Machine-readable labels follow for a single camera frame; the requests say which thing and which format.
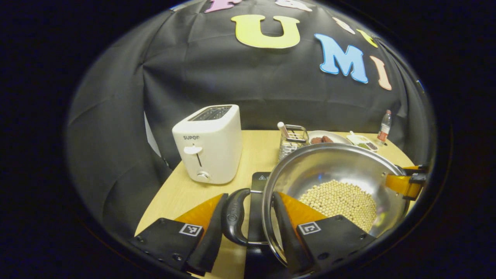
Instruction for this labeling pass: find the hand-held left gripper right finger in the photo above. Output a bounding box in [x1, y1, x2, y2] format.
[271, 191, 376, 276]

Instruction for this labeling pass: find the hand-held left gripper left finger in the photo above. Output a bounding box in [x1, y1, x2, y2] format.
[130, 193, 229, 276]

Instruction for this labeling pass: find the black induction cooktop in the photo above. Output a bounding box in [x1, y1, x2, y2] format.
[243, 172, 299, 279]

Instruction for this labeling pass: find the pile of soybeans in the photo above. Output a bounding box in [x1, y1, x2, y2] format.
[298, 179, 378, 233]

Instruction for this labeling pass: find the steel pot with black handle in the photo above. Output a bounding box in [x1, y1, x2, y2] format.
[222, 143, 411, 268]

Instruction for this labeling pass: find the clear bottle with red label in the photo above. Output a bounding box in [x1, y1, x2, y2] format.
[377, 110, 392, 146]

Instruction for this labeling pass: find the white divided bean dish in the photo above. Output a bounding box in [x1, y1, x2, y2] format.
[346, 134, 379, 152]

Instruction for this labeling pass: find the white round plate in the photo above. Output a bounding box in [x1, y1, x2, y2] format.
[307, 130, 351, 146]

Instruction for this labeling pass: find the white toaster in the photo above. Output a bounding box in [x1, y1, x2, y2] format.
[172, 104, 243, 185]

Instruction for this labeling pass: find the black backdrop cloth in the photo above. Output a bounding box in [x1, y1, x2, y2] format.
[66, 0, 436, 241]

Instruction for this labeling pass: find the metal wire basket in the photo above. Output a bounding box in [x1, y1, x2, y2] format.
[278, 124, 310, 161]

